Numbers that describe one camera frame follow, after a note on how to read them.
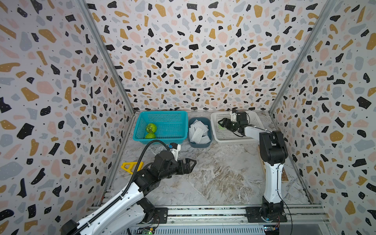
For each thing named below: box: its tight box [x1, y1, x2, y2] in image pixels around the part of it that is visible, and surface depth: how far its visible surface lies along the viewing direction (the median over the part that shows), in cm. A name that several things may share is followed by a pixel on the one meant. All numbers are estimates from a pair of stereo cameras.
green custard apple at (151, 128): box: [145, 122, 158, 134], surface depth 105 cm
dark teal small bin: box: [188, 117, 213, 148], surface depth 102 cm
